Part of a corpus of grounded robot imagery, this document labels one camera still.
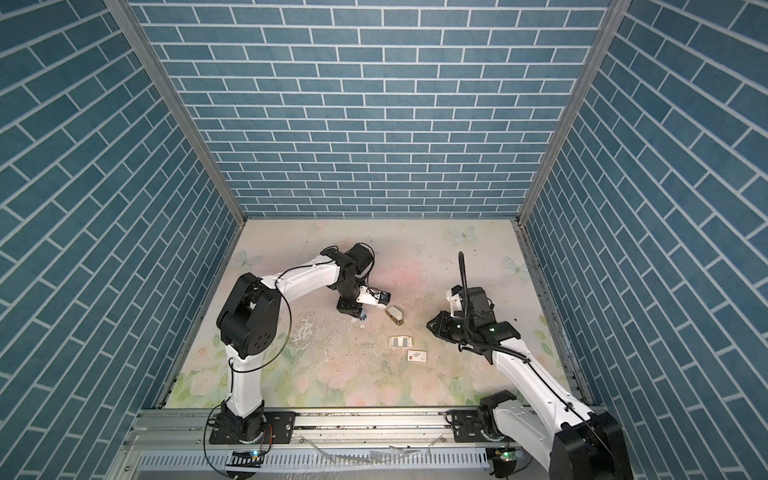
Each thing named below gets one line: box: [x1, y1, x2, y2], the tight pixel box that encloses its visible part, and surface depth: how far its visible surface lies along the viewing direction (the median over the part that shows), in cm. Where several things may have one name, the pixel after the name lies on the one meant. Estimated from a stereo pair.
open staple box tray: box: [388, 335, 413, 347], surface depth 91 cm
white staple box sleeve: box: [407, 349, 428, 363], surface depth 86 cm
